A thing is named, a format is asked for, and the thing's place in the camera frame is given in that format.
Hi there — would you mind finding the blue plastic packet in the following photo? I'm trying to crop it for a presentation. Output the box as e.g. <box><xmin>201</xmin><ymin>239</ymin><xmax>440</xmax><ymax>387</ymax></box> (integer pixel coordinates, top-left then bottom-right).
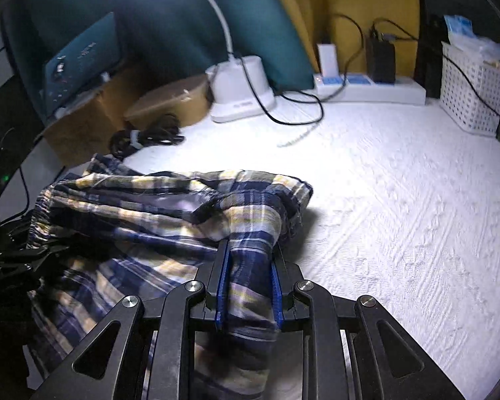
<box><xmin>444</xmin><ymin>14</ymin><xmax>500</xmax><ymax>63</ymax></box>

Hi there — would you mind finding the blue yellow plaid shirt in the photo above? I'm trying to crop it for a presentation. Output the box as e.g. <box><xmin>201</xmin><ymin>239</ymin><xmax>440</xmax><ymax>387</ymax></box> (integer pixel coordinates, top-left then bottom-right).
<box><xmin>27</xmin><ymin>153</ymin><xmax>314</xmax><ymax>400</ymax></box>

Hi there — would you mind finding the black plug-in charger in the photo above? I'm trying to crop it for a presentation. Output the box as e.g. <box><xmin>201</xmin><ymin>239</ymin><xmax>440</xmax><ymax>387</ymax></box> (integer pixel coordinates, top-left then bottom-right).
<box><xmin>366</xmin><ymin>29</ymin><xmax>396</xmax><ymax>84</ymax></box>

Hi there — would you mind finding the brown cardboard box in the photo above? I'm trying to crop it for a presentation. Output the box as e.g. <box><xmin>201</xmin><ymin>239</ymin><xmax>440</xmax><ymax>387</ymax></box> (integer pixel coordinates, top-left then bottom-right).
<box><xmin>35</xmin><ymin>67</ymin><xmax>151</xmax><ymax>167</ymax></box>

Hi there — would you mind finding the tablet with lit screen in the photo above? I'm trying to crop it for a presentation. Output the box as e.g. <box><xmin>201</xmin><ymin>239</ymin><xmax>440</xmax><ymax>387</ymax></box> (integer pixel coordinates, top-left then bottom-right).
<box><xmin>42</xmin><ymin>12</ymin><xmax>123</xmax><ymax>119</ymax></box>

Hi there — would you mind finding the white power strip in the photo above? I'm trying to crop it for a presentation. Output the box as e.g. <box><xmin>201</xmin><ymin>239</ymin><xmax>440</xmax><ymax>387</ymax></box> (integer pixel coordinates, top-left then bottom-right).
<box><xmin>312</xmin><ymin>73</ymin><xmax>426</xmax><ymax>106</ymax></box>

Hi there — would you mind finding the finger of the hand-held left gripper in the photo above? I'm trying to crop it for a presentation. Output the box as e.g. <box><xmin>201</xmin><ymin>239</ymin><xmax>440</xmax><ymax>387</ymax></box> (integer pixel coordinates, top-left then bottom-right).
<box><xmin>0</xmin><ymin>258</ymin><xmax>44</xmax><ymax>290</ymax></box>
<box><xmin>0</xmin><ymin>244</ymin><xmax>69</xmax><ymax>261</ymax></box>

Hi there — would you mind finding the white desk lamp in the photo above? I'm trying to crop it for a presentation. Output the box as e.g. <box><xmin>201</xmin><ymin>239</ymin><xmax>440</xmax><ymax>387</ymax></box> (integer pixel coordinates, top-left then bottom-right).
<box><xmin>92</xmin><ymin>0</ymin><xmax>276</xmax><ymax>123</ymax></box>

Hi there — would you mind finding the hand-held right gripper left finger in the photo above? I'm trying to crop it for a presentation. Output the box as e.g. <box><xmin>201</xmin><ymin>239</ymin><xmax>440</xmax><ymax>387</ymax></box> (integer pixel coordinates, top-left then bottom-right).
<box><xmin>29</xmin><ymin>242</ymin><xmax>234</xmax><ymax>400</ymax></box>

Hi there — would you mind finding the round bamboo lidded box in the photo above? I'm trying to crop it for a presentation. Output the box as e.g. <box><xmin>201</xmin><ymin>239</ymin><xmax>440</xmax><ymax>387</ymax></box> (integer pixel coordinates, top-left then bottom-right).
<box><xmin>124</xmin><ymin>76</ymin><xmax>211</xmax><ymax>130</ymax></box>

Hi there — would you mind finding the white perforated plastic basket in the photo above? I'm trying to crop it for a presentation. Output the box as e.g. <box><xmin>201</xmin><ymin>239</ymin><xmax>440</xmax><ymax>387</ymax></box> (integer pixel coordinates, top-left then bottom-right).
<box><xmin>439</xmin><ymin>41</ymin><xmax>500</xmax><ymax>137</ymax></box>

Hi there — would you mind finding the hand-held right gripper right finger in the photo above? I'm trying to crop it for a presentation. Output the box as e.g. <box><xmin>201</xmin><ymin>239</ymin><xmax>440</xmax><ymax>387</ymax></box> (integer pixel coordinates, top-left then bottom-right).
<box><xmin>269</xmin><ymin>254</ymin><xmax>467</xmax><ymax>400</ymax></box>

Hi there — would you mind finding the teal curtain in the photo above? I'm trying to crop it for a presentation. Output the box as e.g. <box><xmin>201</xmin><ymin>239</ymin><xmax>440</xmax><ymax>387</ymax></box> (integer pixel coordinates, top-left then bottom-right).
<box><xmin>2</xmin><ymin>0</ymin><xmax>315</xmax><ymax>105</ymax></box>

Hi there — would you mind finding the white plug-in charger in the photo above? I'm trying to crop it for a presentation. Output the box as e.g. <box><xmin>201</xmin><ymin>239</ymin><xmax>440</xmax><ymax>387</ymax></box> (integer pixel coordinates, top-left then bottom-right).
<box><xmin>317</xmin><ymin>43</ymin><xmax>339</xmax><ymax>76</ymax></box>

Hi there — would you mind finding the black coiled cable bundle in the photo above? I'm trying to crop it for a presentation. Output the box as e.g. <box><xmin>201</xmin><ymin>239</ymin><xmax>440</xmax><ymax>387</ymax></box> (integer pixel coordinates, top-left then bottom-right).
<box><xmin>109</xmin><ymin>114</ymin><xmax>185</xmax><ymax>160</ymax></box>

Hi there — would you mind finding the yellow curtain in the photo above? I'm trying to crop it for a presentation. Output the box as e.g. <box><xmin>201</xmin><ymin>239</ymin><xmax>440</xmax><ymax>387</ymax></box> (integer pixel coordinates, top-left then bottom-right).
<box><xmin>258</xmin><ymin>0</ymin><xmax>421</xmax><ymax>80</ymax></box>

